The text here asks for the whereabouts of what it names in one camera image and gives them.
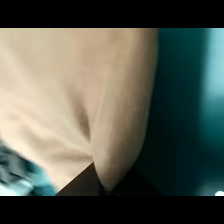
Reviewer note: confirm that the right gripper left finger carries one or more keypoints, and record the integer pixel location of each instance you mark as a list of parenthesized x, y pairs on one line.
[(83, 183)]

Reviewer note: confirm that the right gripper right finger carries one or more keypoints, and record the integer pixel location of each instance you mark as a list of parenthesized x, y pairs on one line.
[(133, 186)]

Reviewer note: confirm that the beige garment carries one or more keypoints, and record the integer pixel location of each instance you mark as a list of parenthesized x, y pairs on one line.
[(66, 83)]

